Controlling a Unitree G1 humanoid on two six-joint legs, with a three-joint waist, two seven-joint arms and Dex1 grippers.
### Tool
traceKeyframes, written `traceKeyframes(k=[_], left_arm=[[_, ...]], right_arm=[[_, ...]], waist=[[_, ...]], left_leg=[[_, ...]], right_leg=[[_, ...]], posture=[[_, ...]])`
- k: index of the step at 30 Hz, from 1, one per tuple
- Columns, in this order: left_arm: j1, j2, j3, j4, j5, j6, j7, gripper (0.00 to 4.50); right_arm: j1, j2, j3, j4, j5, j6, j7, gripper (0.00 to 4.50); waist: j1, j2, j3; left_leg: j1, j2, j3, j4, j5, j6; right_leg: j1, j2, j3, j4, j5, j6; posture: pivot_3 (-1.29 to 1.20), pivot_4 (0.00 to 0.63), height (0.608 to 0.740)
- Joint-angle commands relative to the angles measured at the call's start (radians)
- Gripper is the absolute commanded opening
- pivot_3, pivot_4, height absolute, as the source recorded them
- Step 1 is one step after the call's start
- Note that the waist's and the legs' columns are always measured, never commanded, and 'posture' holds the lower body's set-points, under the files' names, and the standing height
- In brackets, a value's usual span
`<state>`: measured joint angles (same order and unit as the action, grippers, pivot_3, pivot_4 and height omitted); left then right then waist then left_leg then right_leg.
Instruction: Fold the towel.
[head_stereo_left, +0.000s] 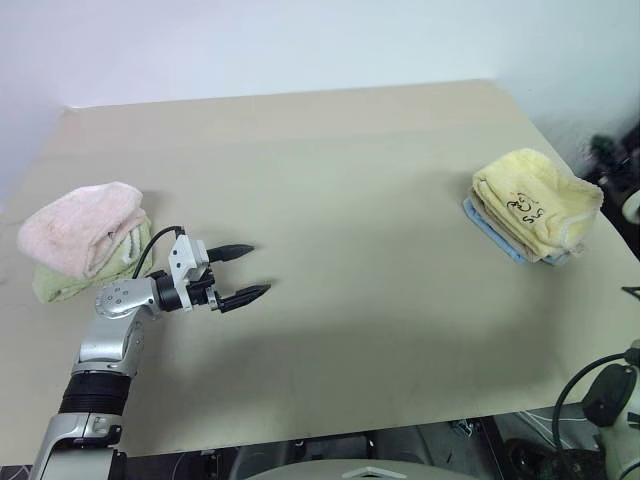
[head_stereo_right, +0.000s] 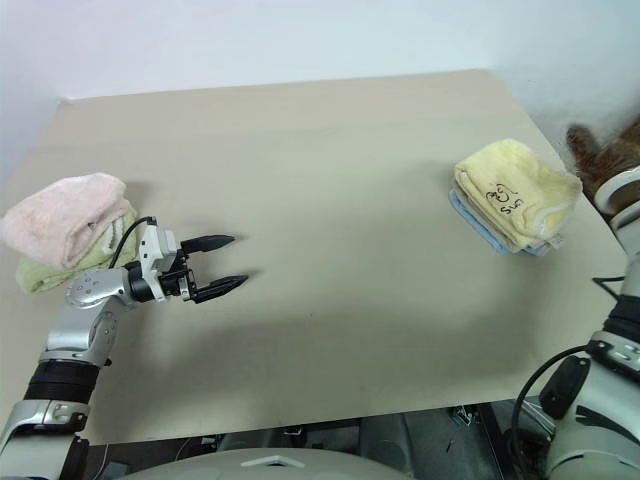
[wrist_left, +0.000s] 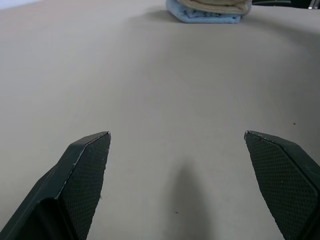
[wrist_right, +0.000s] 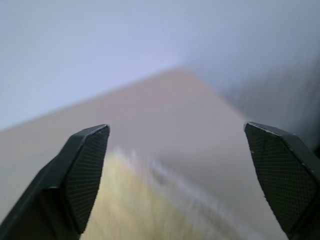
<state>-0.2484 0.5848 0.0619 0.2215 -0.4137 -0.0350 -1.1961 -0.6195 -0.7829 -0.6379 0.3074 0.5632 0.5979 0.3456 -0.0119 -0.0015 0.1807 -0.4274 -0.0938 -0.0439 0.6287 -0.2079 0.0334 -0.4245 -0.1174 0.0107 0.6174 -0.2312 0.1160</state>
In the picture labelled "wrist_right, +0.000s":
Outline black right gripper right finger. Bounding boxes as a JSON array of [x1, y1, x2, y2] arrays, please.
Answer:
[[243, 121, 320, 240]]

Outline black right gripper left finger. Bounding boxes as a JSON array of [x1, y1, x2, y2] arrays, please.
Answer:
[[0, 124, 111, 240]]

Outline pale yellow fluffy towel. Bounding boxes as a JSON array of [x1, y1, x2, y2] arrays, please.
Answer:
[[86, 147, 253, 240]]

